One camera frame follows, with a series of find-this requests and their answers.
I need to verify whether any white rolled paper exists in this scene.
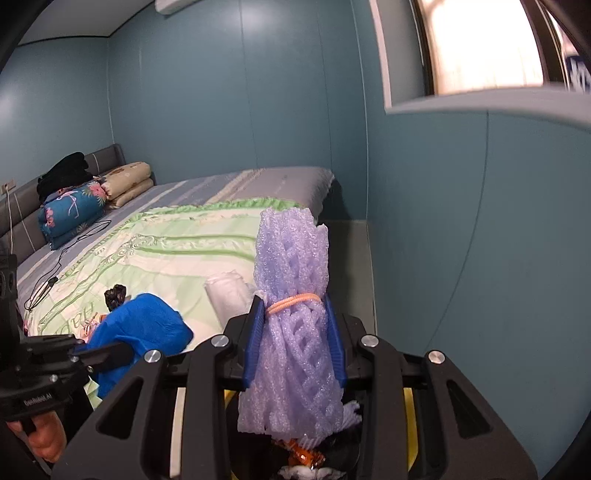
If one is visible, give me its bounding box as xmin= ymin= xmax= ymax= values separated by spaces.
xmin=204 ymin=271 xmax=256 ymax=329

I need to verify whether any window with brown frame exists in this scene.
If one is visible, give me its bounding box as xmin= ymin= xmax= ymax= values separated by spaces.
xmin=369 ymin=0 xmax=590 ymax=125

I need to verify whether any purple foam fruit net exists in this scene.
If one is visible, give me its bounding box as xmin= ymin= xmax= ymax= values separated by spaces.
xmin=238 ymin=208 xmax=344 ymax=441

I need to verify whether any black charger cable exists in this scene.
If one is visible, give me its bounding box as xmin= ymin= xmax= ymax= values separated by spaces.
xmin=22 ymin=218 xmax=113 ymax=312

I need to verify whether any beige folded blanket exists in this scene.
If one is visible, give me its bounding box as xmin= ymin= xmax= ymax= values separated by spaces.
xmin=99 ymin=162 xmax=154 ymax=209

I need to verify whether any white charging cable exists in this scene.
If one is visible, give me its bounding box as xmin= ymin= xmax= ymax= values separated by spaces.
xmin=5 ymin=186 xmax=15 ymax=255

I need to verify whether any blue plastic bag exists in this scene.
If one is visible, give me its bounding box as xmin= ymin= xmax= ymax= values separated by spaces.
xmin=85 ymin=292 xmax=195 ymax=400

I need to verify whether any white wall air conditioner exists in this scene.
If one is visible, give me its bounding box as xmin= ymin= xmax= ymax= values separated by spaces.
xmin=154 ymin=0 xmax=199 ymax=16

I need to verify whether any yellow rimmed trash bin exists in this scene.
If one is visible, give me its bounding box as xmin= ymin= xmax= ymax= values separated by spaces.
xmin=223 ymin=386 xmax=419 ymax=480

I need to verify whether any black tracking camera module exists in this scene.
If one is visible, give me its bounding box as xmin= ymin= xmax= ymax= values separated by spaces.
xmin=1 ymin=254 xmax=21 ymax=345

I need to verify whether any grey upholstered headboard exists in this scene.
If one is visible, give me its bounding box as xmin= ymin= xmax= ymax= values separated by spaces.
xmin=0 ymin=143 xmax=127 ymax=259

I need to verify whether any black clothing pile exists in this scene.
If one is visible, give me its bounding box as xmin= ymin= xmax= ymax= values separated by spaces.
xmin=36 ymin=152 xmax=93 ymax=203

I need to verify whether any green floral quilt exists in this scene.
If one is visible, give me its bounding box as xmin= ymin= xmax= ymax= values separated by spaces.
xmin=25 ymin=197 xmax=320 ymax=411

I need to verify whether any person's left hand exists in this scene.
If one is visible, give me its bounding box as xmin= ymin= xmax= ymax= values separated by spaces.
xmin=27 ymin=411 xmax=67 ymax=463

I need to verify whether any wall power outlet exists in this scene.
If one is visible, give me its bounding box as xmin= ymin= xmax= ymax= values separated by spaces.
xmin=1 ymin=180 xmax=16 ymax=193

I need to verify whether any blue floral folded blanket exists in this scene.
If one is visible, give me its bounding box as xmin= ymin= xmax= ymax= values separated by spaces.
xmin=37 ymin=180 xmax=107 ymax=250

